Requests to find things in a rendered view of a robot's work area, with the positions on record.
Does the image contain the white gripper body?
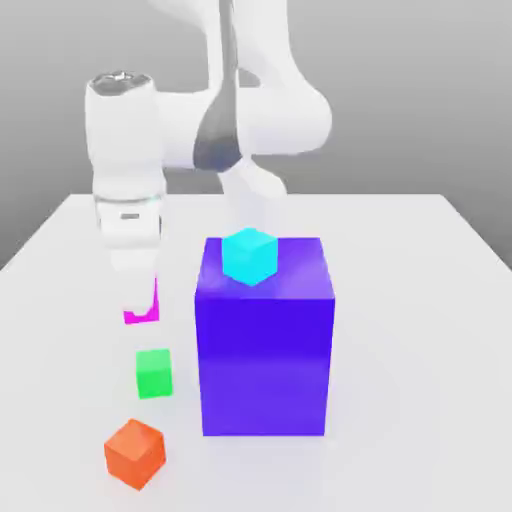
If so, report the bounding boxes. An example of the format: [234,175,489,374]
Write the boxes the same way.
[106,238,160,281]

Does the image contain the small magenta cube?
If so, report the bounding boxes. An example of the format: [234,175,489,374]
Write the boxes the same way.
[122,275,160,326]

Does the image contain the small cyan cube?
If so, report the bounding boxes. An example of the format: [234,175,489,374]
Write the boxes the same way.
[221,227,280,288]

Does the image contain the small green cube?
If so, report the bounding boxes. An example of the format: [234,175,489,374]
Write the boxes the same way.
[135,348,175,401]

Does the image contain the small orange cube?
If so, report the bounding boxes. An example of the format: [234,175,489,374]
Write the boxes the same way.
[103,417,168,492]

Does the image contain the large purple box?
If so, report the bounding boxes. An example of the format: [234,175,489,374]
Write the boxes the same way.
[194,236,336,438]

